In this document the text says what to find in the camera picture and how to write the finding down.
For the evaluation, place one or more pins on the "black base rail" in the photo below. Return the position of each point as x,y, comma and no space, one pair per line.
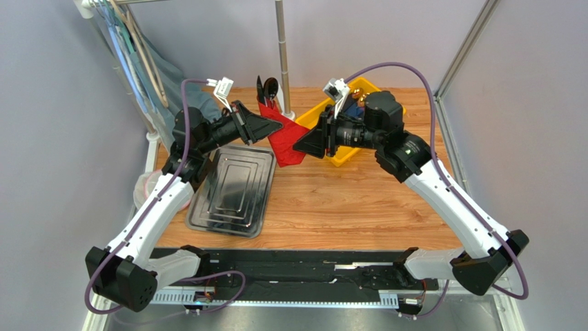
308,276

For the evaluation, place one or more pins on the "wooden clothes hanger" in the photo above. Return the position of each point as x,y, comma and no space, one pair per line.
146,57

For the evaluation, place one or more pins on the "red paper napkin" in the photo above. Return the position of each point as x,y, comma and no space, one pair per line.
283,140

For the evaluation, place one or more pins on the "yellow plastic bin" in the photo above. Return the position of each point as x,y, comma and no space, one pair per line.
340,151

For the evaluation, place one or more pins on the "metal pole white base stand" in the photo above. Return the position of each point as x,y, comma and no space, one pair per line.
281,37

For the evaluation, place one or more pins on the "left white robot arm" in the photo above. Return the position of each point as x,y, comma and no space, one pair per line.
123,274

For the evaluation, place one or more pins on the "aluminium frame post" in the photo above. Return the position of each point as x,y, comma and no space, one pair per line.
474,33

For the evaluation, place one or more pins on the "blue napkin roll gold spoon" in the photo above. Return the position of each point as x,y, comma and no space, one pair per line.
354,107

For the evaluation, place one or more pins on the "white clothes rack post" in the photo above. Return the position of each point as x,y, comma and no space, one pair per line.
90,15

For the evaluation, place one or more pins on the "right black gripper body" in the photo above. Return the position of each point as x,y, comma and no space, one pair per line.
328,134

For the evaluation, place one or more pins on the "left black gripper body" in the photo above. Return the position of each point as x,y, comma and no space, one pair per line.
240,126

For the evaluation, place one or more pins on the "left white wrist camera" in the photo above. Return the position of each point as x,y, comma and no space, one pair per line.
222,88

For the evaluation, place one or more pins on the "black knife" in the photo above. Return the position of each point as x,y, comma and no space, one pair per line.
260,91

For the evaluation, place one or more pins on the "white pink mesh cover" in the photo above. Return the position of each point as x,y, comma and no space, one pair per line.
149,185

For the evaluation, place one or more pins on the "metal tray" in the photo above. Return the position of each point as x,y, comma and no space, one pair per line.
234,197

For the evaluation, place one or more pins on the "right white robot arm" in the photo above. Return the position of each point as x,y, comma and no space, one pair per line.
488,248

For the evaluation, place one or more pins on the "black napkin roll gold spoon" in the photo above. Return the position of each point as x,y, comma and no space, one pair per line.
357,94

